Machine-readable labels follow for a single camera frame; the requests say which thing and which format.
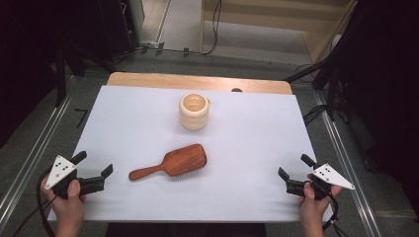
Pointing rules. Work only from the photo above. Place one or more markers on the person's left hand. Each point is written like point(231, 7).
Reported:
point(67, 207)

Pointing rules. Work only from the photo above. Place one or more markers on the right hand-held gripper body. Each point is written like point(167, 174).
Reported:
point(331, 176)

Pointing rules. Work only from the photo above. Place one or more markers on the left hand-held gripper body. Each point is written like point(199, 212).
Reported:
point(61, 171)

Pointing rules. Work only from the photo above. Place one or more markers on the person's dark clothing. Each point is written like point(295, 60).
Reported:
point(184, 231)

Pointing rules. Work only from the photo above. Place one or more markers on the brown wooden hairbrush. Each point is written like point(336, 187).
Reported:
point(184, 161)

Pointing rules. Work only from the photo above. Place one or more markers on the white paper mat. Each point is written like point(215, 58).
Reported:
point(230, 191)

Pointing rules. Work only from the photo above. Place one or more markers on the black stand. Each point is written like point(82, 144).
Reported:
point(332, 98)
point(60, 82)

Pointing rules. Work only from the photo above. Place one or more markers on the metal floor rail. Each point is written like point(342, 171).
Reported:
point(346, 171)
point(29, 164)

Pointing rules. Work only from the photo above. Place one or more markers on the cream ribbed cup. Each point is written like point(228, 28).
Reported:
point(193, 118)

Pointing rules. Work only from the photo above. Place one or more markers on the wooden table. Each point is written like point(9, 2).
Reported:
point(158, 80)

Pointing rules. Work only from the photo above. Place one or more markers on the person's right hand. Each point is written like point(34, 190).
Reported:
point(313, 210)

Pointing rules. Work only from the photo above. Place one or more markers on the light wooden shelf unit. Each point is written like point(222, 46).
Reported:
point(322, 42)

